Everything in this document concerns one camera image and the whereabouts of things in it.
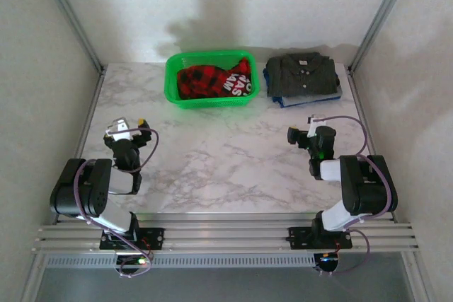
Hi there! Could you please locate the green plastic basket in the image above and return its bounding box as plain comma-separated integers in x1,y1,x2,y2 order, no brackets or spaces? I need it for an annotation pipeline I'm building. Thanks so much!
164,50,262,110

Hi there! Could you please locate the red black plaid shirt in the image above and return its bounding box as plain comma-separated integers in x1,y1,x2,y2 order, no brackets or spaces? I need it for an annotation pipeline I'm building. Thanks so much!
176,56,256,100

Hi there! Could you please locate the blue folded shirt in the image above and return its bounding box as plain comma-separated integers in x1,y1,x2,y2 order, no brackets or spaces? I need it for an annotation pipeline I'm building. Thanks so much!
262,67,341,109

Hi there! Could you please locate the grey folded shirt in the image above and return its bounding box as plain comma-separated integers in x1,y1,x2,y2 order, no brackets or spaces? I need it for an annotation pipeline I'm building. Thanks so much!
281,84,343,105

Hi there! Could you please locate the dark green striped shirt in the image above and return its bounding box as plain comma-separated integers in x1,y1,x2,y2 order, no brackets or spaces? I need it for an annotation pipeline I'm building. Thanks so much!
265,52,341,98

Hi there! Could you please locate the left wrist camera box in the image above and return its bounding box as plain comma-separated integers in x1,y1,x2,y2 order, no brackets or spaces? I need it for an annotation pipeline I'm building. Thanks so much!
105,117,134,142

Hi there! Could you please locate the left aluminium side rail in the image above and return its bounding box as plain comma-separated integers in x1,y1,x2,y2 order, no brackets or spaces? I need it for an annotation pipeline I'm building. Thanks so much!
52,70,107,225

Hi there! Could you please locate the aluminium side rail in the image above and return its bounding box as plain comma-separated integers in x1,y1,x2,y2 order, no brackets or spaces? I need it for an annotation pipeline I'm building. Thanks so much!
347,66,397,225
52,70,107,225

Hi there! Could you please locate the right aluminium side rail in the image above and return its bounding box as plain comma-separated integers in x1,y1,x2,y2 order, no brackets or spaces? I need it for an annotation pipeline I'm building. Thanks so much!
347,66,397,225

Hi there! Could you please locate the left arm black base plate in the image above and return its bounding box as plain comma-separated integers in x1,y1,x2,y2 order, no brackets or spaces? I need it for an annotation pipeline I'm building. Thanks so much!
99,227,166,250

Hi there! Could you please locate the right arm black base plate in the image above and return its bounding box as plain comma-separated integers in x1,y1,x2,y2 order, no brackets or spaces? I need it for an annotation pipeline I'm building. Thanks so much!
288,226,353,250

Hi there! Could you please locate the aluminium mounting rail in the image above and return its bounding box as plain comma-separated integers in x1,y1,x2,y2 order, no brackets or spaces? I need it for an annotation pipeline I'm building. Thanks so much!
31,212,421,254

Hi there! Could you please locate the left aluminium frame post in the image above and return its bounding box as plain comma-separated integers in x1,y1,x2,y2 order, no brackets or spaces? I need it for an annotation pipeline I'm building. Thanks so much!
33,0,106,76

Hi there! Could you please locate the aluminium frame post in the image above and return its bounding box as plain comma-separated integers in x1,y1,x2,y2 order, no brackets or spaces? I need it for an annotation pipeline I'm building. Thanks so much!
347,0,418,76
33,0,106,76

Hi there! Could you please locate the right aluminium frame post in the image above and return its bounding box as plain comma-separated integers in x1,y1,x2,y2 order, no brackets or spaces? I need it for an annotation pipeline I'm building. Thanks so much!
347,0,418,76

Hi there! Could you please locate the grey slotted cable duct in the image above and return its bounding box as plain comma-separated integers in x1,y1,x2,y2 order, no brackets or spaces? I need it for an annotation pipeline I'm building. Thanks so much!
45,254,316,269

